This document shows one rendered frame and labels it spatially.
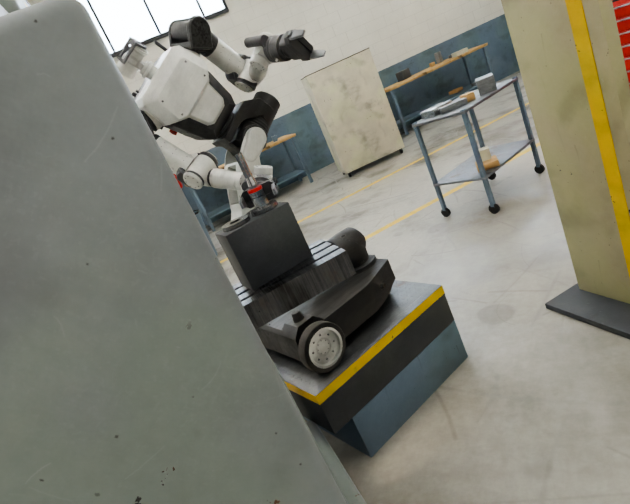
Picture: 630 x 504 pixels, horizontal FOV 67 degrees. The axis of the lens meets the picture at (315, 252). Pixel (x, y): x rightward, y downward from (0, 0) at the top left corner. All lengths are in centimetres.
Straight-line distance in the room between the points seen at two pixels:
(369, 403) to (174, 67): 146
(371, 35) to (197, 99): 837
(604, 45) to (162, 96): 152
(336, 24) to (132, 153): 938
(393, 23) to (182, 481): 1000
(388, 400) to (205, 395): 154
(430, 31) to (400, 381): 918
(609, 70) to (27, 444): 193
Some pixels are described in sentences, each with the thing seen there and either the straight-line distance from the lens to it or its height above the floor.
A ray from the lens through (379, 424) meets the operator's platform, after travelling 208.
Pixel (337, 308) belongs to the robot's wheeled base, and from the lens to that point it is 197.
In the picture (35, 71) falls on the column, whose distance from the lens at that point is 54.
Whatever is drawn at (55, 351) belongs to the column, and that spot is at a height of 126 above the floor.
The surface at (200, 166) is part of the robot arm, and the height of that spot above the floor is 131.
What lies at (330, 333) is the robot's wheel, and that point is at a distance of 190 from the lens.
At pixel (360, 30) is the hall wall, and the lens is 1001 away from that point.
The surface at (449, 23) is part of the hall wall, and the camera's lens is 1098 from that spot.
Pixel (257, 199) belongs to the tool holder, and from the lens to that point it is 145.
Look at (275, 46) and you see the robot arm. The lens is 175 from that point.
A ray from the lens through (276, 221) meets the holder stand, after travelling 143.
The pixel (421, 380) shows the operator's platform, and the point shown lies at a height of 10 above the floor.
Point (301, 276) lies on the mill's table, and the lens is 138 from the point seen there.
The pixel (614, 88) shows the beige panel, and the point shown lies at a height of 98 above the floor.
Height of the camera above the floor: 139
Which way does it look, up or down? 17 degrees down
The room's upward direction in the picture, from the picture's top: 24 degrees counter-clockwise
